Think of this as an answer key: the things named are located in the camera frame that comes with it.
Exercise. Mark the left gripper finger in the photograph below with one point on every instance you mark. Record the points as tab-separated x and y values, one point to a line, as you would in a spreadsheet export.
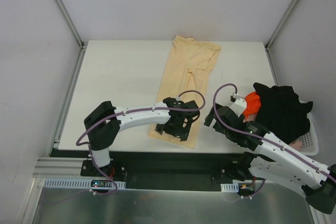
185	129
162	128

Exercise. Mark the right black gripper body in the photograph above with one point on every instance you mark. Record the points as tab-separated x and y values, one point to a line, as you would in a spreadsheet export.
219	118

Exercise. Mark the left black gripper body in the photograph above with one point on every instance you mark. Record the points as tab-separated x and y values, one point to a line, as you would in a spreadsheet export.
179	126

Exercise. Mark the cream yellow t shirt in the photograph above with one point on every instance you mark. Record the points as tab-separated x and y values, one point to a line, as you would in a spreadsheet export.
188	67

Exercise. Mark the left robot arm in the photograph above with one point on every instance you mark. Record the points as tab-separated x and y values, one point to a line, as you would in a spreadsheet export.
170	116

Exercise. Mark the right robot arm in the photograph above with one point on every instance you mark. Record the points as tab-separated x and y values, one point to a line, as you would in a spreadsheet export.
270	158

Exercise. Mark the orange t shirt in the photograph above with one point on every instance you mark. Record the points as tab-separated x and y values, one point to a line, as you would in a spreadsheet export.
253	105

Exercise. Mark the black t shirt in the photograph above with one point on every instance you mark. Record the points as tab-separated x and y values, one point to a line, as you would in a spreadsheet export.
282	113

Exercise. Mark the pink garment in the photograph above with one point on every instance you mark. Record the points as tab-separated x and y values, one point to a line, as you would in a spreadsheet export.
297	145

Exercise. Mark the white laundry basket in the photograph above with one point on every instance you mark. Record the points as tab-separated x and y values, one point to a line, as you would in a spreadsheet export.
310	146

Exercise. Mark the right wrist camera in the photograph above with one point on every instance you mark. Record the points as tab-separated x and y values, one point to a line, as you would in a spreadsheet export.
238	105

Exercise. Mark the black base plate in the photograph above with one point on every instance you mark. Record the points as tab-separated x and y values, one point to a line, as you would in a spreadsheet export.
167	171

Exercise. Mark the right white cable duct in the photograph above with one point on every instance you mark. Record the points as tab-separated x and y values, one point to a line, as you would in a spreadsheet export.
230	188

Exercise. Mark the white cable duct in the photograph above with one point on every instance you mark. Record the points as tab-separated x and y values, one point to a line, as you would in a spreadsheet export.
230	188
71	183

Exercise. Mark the left aluminium frame post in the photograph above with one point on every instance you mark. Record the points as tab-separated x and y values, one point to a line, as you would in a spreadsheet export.
64	12

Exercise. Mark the aluminium frame post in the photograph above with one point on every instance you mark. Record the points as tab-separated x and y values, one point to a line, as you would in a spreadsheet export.
286	15
64	12

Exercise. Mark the left white cable duct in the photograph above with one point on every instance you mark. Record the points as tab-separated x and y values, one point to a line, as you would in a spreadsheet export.
71	183

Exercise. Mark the right aluminium frame post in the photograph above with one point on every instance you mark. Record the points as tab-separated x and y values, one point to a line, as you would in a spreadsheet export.
286	15

